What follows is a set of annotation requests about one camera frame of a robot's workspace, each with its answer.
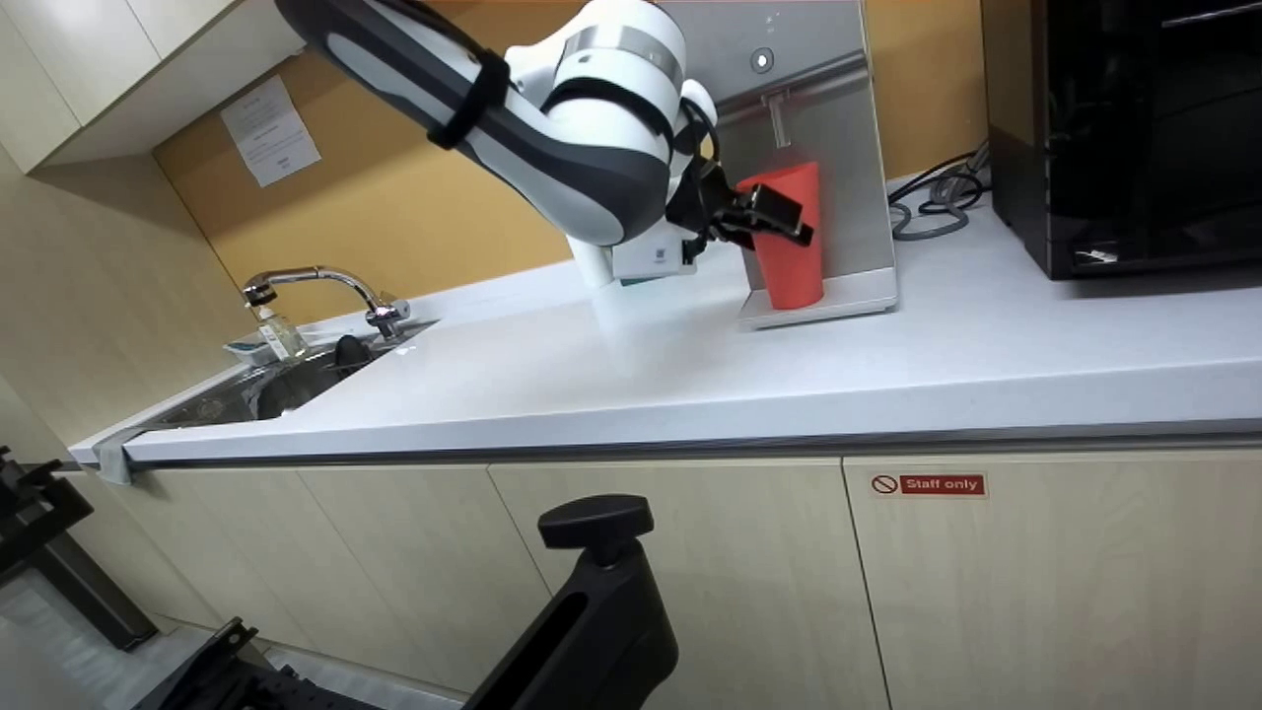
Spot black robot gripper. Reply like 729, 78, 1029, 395
666, 157, 818, 249

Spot red plastic cup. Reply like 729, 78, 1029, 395
743, 163, 825, 313

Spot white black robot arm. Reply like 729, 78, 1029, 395
273, 0, 818, 265

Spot red warning sticker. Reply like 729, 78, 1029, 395
873, 472, 988, 496

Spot black microwave oven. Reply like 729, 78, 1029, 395
979, 0, 1262, 282

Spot chrome sink faucet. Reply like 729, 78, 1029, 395
242, 265, 412, 341

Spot black office chair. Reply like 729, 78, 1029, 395
136, 495, 678, 710

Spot beige lower cabinet doors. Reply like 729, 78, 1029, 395
121, 449, 1262, 710

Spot white paper notice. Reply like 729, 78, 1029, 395
223, 77, 320, 191

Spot stainless steel sink basin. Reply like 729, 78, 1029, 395
154, 322, 428, 430

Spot beige upper cabinet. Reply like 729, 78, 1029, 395
0, 0, 303, 174

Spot black cables on counter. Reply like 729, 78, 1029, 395
888, 145, 996, 244

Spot black sponge in wire rack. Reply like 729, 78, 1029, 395
337, 334, 370, 372

